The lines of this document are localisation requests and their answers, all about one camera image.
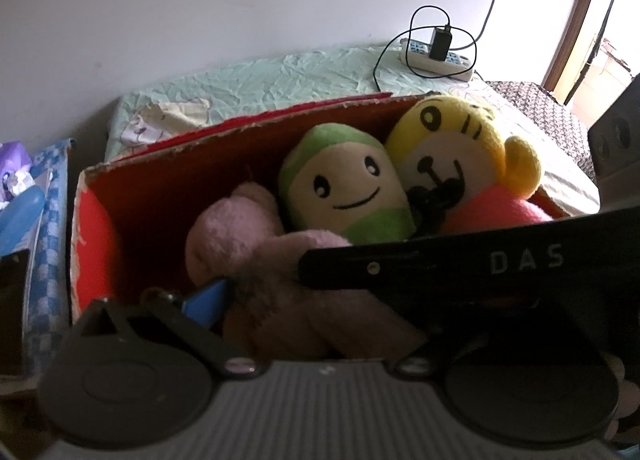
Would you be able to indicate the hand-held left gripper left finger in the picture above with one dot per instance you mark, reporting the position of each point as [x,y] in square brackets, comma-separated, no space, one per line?
[210,301]

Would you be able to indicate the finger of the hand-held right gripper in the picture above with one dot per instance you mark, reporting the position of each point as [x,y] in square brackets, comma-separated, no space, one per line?
[350,267]

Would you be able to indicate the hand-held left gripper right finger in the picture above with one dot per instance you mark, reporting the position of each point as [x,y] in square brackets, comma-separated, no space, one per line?
[415,366]

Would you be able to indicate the pink plush bunny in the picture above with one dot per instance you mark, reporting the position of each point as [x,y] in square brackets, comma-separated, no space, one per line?
[225,235]

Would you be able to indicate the green mushroom plush toy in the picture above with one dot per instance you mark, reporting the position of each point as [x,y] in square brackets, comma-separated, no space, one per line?
[340,180]

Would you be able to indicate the red cardboard box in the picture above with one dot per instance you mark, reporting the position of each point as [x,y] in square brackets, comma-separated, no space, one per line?
[150,190]

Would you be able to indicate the yellow tiger plush toy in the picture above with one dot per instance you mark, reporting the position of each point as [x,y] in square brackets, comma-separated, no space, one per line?
[445,150]

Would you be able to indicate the blue checked cloth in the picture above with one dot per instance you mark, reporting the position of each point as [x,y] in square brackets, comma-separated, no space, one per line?
[50,240]

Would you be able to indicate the white power strip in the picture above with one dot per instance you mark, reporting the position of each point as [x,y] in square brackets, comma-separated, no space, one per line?
[450,65]

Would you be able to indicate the purple white plastic bag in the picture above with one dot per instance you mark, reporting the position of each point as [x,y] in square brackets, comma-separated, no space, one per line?
[15,170]

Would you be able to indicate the black charger plug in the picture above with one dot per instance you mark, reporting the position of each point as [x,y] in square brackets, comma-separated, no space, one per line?
[441,42]

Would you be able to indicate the wooden door frame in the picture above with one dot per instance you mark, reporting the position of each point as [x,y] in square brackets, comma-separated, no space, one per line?
[575,15]

